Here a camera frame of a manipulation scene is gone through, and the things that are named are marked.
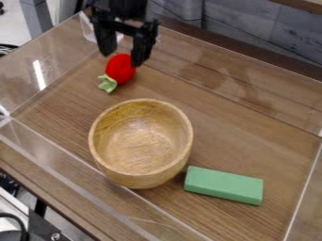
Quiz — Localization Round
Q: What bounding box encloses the red plush strawberry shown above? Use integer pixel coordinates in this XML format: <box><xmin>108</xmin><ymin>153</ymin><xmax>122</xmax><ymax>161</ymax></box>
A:
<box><xmin>98</xmin><ymin>53</ymin><xmax>136</xmax><ymax>93</ymax></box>

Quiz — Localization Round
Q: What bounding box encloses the wooden bowl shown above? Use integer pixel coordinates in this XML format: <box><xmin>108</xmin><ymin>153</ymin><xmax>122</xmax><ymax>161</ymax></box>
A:
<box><xmin>88</xmin><ymin>99</ymin><xmax>194</xmax><ymax>189</ymax></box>

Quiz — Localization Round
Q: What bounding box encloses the black cable bottom left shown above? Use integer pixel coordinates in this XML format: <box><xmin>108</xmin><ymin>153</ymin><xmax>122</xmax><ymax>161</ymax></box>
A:
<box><xmin>0</xmin><ymin>212</ymin><xmax>31</xmax><ymax>241</ymax></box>

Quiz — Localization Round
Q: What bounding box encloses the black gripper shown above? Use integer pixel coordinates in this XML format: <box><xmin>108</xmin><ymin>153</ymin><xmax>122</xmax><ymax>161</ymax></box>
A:
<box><xmin>90</xmin><ymin>0</ymin><xmax>160</xmax><ymax>68</ymax></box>

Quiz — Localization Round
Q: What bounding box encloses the clear acrylic tray enclosure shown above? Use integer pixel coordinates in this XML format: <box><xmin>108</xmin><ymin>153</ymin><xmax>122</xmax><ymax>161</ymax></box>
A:
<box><xmin>0</xmin><ymin>18</ymin><xmax>322</xmax><ymax>241</ymax></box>

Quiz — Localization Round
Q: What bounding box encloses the black metal bracket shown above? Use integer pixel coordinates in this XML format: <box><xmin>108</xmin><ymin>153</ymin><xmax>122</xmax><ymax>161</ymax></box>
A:
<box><xmin>28</xmin><ymin>211</ymin><xmax>72</xmax><ymax>241</ymax></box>

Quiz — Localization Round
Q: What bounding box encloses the green rectangular block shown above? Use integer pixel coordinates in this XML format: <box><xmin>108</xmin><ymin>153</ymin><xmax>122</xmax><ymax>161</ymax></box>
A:
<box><xmin>183</xmin><ymin>166</ymin><xmax>265</xmax><ymax>205</ymax></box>

